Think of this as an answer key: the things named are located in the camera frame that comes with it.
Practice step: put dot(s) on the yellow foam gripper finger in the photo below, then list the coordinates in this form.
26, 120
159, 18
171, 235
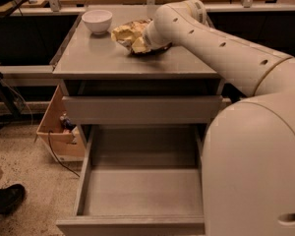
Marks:
128, 32
139, 46

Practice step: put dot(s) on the brown chip bag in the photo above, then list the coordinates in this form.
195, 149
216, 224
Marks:
128, 45

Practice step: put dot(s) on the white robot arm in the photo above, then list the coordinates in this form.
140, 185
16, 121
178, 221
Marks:
248, 161

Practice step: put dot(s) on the grey drawer cabinet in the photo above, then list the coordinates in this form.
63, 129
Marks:
94, 65

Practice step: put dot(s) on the closed grey top drawer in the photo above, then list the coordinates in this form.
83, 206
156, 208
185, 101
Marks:
104, 110

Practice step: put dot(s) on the open grey middle drawer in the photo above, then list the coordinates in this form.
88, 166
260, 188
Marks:
139, 181

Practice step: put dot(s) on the white ceramic bowl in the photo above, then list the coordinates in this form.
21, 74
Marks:
97, 21

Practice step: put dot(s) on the cardboard box on floor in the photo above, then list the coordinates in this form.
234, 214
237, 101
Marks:
62, 143

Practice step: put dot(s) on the black shoe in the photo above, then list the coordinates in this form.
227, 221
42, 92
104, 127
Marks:
11, 198

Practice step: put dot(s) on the grey metal rail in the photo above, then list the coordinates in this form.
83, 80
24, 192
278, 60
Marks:
29, 76

